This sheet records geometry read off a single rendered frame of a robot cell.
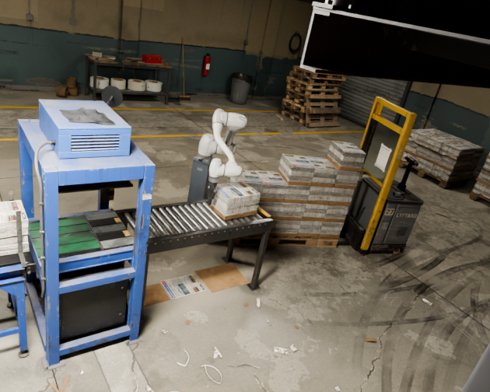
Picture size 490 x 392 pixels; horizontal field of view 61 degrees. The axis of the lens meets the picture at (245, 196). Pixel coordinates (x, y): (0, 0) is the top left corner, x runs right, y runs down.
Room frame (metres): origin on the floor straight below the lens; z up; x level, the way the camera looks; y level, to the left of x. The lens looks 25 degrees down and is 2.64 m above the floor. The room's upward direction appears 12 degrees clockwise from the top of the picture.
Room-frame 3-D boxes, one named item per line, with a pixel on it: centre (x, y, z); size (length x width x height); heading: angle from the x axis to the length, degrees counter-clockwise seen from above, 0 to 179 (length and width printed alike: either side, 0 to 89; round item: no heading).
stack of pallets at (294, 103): (11.37, -1.22, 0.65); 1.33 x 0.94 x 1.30; 133
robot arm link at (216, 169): (3.40, 0.29, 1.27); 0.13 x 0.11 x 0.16; 102
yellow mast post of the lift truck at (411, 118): (4.65, -1.60, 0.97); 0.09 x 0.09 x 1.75; 19
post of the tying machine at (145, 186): (2.54, 0.67, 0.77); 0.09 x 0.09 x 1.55; 39
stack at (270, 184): (4.58, -0.39, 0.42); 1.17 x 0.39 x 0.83; 109
